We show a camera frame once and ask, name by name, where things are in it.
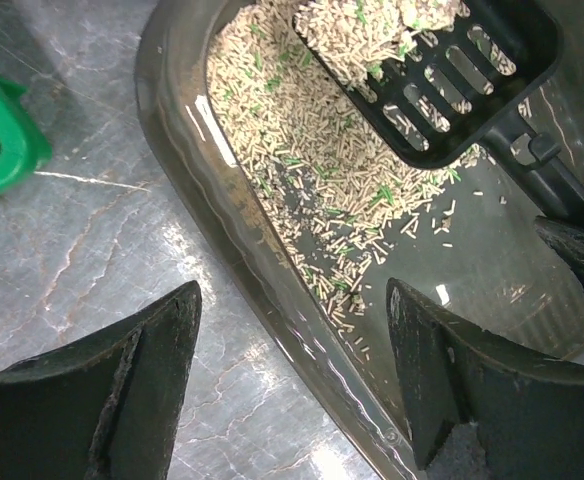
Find green plastic crate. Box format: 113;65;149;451
0;39;54;218

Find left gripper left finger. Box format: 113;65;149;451
0;281;202;479

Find dark translucent litter box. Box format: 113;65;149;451
135;1;584;479

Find clumped litter lumps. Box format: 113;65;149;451
293;0;470;88

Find black slotted litter scoop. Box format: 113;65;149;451
290;0;584;221

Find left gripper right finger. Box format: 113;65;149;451
386;278;584;479

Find pile of pellet cat litter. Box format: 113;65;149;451
205;0;533;351

